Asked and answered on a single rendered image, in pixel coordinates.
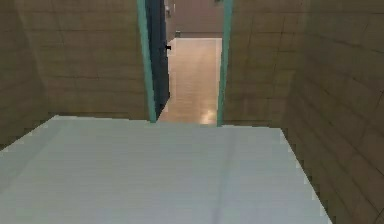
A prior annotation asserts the dark blue room door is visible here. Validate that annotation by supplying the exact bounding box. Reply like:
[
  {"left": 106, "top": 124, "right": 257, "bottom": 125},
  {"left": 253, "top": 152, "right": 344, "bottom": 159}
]
[{"left": 145, "top": 0, "right": 171, "bottom": 120}]

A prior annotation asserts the teal door frame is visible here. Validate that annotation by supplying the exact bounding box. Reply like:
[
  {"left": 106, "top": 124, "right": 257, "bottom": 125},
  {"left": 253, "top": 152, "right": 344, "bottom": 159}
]
[{"left": 136, "top": 0, "right": 235, "bottom": 128}]

